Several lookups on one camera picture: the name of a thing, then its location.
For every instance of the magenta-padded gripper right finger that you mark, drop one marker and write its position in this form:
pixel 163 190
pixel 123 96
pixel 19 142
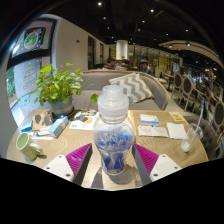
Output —
pixel 146 159

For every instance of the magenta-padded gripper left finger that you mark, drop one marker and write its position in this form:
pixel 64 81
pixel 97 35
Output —
pixel 78 159

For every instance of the clear blue-label drink bottle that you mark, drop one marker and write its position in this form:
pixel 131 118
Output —
pixel 113 140

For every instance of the white printed paper slip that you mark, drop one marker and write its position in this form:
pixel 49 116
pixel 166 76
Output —
pixel 152 131

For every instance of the printed white leaflet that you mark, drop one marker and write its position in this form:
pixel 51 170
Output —
pixel 81 121

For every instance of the small blue white carton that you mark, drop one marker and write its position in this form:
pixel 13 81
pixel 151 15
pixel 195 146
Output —
pixel 58 126

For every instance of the white blue-striped packet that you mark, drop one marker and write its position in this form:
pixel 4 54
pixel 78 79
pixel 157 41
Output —
pixel 149 119

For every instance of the white paper napkin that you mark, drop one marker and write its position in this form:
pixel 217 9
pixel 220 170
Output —
pixel 177 131

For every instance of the white green ointment tube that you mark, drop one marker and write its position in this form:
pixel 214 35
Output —
pixel 42 133

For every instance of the clear plastic cup with straw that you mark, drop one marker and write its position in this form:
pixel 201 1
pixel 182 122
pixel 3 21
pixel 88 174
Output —
pixel 190 138

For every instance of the small yellow card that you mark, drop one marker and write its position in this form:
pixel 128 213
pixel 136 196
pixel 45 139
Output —
pixel 176 116

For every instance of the pale green mug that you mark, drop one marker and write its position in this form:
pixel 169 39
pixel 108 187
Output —
pixel 26 146

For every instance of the grey tufted armchair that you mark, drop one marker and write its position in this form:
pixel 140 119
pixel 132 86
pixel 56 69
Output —
pixel 203 133

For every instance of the green potted plant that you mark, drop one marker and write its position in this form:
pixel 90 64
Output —
pixel 56 85

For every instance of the grey curved sofa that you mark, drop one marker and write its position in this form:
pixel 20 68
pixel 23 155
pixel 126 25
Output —
pixel 93 80

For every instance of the group of round-back chairs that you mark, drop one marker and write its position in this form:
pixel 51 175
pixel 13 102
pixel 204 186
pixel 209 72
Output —
pixel 186 88

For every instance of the person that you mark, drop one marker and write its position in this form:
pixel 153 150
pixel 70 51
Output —
pixel 145 67
pixel 110 63
pixel 125 64

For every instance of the christmas tree window decal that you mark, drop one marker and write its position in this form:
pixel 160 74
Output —
pixel 30 76

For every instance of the dark-framed window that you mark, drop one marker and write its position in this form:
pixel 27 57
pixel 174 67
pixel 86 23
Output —
pixel 20 76

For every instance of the white round column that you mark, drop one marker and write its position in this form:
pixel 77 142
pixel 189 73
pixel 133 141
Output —
pixel 122 50

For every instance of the round wreath window decal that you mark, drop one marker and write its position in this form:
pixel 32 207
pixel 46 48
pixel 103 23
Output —
pixel 33 39

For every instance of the group of ceiling lights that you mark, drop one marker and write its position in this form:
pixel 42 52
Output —
pixel 151 11

